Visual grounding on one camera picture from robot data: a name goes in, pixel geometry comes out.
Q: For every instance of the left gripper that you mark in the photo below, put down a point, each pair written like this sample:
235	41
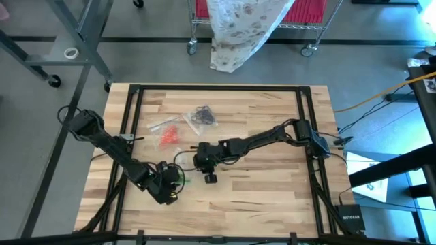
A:
163	183

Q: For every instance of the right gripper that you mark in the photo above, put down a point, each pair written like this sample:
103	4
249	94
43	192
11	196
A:
209	156

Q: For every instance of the black rubber band pile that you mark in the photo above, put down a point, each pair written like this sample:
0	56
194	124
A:
203	115

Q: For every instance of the orange rubber band pile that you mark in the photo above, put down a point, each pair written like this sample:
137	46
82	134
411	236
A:
168	135

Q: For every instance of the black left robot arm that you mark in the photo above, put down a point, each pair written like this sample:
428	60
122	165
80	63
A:
109	146

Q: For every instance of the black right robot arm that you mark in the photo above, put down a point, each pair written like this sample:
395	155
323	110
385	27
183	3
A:
272	136

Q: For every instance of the white floral cloth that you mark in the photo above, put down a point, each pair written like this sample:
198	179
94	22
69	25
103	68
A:
242	30

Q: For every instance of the red plastic bin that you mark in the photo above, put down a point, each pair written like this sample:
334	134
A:
202	8
306	10

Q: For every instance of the white paper sheet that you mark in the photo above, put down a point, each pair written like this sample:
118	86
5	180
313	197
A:
368	183

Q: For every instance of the white tape roll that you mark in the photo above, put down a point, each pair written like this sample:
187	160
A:
66	53

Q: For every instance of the black stand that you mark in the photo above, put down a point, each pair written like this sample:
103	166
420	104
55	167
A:
422	102

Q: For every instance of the black aluminium table frame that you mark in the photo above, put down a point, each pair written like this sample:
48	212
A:
218	87

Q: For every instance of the black Netgear network switch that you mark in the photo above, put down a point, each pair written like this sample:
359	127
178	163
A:
351	217

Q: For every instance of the grey wheeled table frame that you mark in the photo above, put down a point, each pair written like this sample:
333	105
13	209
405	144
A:
85	37

